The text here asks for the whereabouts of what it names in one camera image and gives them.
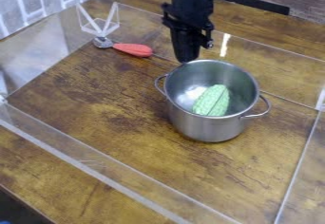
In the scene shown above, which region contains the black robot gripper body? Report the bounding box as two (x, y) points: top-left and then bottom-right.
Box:
(162, 0), (213, 30)

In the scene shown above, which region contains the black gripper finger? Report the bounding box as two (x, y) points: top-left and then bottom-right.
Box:
(170, 27), (178, 49)
(174, 29), (213, 63)

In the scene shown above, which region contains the pink handled metal spoon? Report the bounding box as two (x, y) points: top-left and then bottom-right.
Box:
(91, 36), (156, 59)

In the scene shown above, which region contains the black strip on table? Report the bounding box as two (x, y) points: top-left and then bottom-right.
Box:
(225, 0), (289, 15)

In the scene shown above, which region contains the green bitter gourd toy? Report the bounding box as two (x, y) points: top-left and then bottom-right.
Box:
(192, 84), (230, 117)

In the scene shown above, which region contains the stainless steel pot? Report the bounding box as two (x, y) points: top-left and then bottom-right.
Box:
(156, 60), (272, 142)

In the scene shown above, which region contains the clear acrylic barrier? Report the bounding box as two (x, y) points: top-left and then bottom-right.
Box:
(0, 3), (325, 224)

